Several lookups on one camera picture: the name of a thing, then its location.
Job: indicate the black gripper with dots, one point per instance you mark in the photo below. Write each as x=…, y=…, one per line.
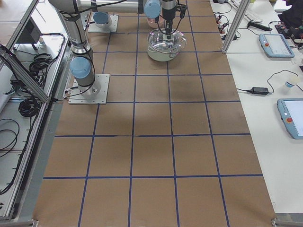
x=168, y=13

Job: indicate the glass pot lid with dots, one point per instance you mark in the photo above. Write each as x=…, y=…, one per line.
x=163, y=43

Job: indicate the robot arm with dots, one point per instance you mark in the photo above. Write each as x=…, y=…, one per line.
x=102, y=19
x=82, y=67

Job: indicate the pale green electric pot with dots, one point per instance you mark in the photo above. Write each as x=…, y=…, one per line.
x=158, y=56

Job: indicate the pink ceramic bowl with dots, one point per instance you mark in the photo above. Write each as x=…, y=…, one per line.
x=151, y=22

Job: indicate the white keyboard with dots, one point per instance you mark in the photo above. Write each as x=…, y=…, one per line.
x=249, y=14

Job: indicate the far teach pendant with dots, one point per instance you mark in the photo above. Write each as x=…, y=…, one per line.
x=275, y=46

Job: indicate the teach pendant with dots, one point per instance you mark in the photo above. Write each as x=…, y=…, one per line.
x=291, y=111
x=275, y=46

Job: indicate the black power adapter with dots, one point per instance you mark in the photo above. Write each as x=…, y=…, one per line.
x=258, y=90

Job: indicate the white paper cup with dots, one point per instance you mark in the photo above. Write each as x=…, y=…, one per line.
x=292, y=81

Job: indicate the near teach pendant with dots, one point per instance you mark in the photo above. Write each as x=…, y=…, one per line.
x=291, y=111

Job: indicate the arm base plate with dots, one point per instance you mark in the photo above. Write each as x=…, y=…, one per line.
x=97, y=94
x=109, y=27

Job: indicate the aluminium frame post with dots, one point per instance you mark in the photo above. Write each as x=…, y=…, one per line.
x=235, y=24

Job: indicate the aluminium frame rail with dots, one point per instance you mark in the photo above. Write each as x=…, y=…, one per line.
x=10, y=60

